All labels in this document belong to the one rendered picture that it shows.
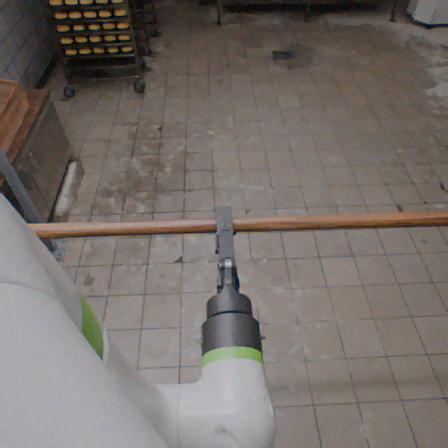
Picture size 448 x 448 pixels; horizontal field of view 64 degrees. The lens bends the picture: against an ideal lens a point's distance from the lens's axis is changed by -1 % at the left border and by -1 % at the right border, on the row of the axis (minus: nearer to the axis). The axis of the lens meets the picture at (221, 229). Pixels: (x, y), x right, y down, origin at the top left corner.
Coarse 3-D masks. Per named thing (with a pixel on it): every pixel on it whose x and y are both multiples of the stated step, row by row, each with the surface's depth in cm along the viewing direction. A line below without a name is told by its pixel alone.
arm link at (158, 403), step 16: (112, 352) 26; (112, 368) 26; (128, 368) 32; (128, 384) 31; (144, 384) 38; (160, 384) 51; (176, 384) 51; (144, 400) 36; (160, 400) 43; (176, 400) 47; (144, 416) 36; (160, 416) 42; (176, 416) 45; (160, 432) 42; (176, 432) 45
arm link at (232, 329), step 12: (204, 324) 56; (216, 324) 54; (228, 324) 53; (240, 324) 53; (252, 324) 55; (192, 336) 56; (204, 336) 55; (216, 336) 53; (228, 336) 52; (240, 336) 52; (252, 336) 53; (264, 336) 57; (204, 348) 53; (216, 348) 51
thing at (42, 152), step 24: (48, 96) 222; (24, 120) 202; (48, 120) 223; (24, 144) 191; (48, 144) 223; (24, 168) 192; (48, 168) 221; (48, 192) 219; (24, 216) 191; (48, 216) 218
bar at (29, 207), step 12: (0, 156) 160; (0, 168) 165; (12, 168) 169; (12, 180) 171; (24, 192) 180; (24, 204) 184; (36, 216) 191; (48, 240) 206; (60, 240) 220; (60, 252) 214
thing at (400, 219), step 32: (32, 224) 70; (64, 224) 70; (96, 224) 70; (128, 224) 70; (160, 224) 70; (192, 224) 70; (256, 224) 70; (288, 224) 71; (320, 224) 71; (352, 224) 71; (384, 224) 71; (416, 224) 72
